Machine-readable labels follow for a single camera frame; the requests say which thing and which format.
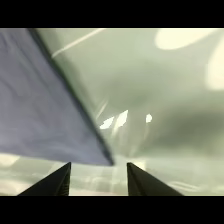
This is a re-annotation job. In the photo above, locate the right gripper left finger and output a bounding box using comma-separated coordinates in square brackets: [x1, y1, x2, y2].
[17, 161, 72, 197]

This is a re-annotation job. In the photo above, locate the navy blue T-shirt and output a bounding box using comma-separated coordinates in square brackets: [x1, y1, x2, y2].
[0, 28, 115, 167]

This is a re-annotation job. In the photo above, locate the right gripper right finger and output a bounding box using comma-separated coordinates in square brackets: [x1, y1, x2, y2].
[126, 162, 184, 197]

